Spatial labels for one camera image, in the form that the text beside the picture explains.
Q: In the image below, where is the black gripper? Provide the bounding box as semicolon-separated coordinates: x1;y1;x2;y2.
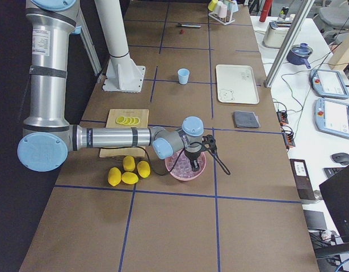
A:
184;150;201;171

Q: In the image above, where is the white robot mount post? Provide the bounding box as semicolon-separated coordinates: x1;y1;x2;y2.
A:
95;0;146;93

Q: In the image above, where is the metal muddler stick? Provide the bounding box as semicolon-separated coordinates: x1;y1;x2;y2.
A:
176;23;201;28

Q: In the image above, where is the teach pendant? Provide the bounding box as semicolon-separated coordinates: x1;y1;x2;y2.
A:
309;69;349;100
314;98;349;139

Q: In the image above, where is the yellow lemon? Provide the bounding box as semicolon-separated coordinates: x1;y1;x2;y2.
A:
123;156;136;172
107;167;121;186
121;172;139;185
137;161;151;179

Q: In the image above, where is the grey folded cloth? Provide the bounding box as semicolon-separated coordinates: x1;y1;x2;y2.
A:
233;111;260;128

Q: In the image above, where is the black camera cable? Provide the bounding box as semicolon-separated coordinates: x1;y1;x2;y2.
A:
134;141;231;177

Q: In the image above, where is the blue pot with lid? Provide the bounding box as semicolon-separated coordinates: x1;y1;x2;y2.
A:
287;42;313;69

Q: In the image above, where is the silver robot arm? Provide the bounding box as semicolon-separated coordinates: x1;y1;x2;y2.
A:
17;1;204;172

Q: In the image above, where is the lemon slices row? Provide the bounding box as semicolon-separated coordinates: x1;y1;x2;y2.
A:
115;116;141;126

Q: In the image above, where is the yellow lemon right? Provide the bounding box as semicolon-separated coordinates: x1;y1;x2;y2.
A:
137;161;151;179

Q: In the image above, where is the teach pendant far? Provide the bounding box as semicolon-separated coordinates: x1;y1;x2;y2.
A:
309;69;349;100

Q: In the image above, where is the teach pendant near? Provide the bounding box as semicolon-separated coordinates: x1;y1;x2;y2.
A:
314;98;349;139

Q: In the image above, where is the yellow lemon front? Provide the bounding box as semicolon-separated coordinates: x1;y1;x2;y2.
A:
121;172;139;185

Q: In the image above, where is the aluminium frame post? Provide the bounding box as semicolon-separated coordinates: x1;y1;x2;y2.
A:
264;0;314;88

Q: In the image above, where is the black computer mouse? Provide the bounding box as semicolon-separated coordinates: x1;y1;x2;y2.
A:
330;152;349;165

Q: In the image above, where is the light blue plastic cup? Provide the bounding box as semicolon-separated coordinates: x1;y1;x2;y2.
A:
177;68;190;84

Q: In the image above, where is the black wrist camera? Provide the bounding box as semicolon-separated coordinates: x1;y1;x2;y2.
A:
202;134;217;153

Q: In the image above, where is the yellow lemon far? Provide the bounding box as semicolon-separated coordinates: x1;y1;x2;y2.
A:
123;156;136;172

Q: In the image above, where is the black box with label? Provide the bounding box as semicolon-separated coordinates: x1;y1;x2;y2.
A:
289;159;316;201

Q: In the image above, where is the cup rack with holder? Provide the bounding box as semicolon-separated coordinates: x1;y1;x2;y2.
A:
208;0;239;26

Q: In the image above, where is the clear ice cubes pile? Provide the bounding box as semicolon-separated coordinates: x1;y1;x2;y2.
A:
169;152;204;177

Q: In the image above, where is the cream bear tray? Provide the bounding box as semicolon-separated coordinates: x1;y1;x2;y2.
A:
216;65;259;105

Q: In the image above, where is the wooden cutting board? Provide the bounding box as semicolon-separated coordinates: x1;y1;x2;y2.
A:
99;109;149;158

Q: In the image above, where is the yellow lemon left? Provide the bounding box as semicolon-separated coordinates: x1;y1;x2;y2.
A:
107;167;121;186

